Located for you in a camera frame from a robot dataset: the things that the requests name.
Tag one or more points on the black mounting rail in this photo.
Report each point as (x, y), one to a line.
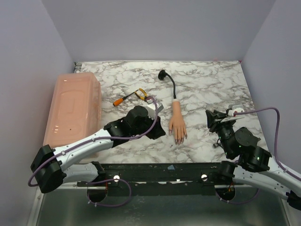
(158, 179)

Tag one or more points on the orange handled screwdriver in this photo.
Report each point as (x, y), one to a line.
(119, 101)

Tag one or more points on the clear nail polish bottle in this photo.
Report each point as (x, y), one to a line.
(210, 107)

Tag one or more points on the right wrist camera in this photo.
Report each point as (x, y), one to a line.
(233, 109)

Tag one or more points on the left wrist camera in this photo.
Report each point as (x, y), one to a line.
(151, 106)

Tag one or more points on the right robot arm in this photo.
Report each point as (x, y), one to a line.
(249, 164)

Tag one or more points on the pink plastic storage box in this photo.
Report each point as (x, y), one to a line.
(75, 111)

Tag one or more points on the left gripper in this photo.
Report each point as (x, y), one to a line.
(157, 131)

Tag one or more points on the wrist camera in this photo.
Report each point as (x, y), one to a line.
(151, 106)
(233, 109)

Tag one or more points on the mannequin practice hand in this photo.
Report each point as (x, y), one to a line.
(176, 124)

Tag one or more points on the yellow handled pliers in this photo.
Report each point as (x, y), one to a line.
(141, 94)

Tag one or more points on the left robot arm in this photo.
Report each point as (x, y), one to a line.
(53, 167)

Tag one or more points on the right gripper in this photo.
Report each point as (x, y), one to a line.
(217, 122)

